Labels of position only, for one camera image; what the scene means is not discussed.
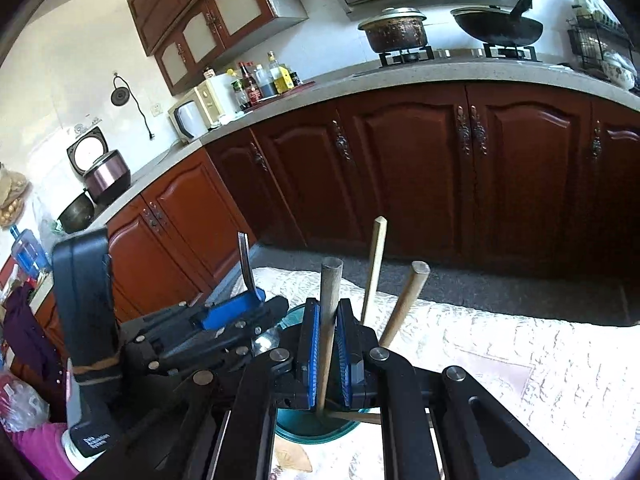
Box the yellow oil bottle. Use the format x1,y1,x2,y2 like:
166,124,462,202
268,51,294,94

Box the brown cooking pot with lid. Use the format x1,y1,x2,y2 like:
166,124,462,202
358,6,427,54

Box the open rice cooker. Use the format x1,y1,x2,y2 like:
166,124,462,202
66,127,131,207

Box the teal white utensil holder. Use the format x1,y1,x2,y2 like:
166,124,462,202
274,303,362,444

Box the upper wall cabinet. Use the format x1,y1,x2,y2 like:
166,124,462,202
127,0,308,96

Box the gas stove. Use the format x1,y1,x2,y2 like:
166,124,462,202
378,44,538,67

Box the quilted cream tablecloth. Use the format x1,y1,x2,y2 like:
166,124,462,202
209,264,640,480

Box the black wok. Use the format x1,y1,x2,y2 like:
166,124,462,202
450,0,544,47

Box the lower wooden cabinets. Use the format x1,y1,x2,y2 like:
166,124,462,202
29,79,640,361

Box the black bowl on counter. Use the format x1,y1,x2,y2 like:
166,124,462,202
58,192,94,234

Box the cream microwave oven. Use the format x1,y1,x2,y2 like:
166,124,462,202
168,74,240,143

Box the round wooden chopstick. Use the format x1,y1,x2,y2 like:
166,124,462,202
316,257,343,417

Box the blue water jug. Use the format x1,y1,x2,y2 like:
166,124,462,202
10,226,51,280

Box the black dish rack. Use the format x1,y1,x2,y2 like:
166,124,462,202
567,0,639,92

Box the red sauce bottle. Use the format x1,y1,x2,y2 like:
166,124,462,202
239,63,262,105

